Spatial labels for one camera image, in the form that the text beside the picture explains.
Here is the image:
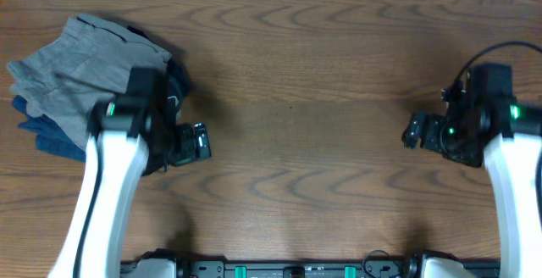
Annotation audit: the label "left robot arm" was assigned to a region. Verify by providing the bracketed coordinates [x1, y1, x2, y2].
[49, 68, 212, 277]

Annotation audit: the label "small black looped cable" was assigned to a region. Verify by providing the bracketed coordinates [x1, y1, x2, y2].
[362, 249, 401, 278]

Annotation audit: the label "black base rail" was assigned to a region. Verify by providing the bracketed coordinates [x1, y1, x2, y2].
[120, 249, 501, 278]

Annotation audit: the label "folded dark blue garment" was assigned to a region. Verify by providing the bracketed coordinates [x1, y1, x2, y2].
[12, 27, 191, 161]

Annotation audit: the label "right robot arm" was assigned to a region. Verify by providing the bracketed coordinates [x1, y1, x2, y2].
[401, 103, 541, 277]

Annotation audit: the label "grey shorts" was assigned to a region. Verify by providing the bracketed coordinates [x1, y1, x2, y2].
[7, 14, 172, 149]

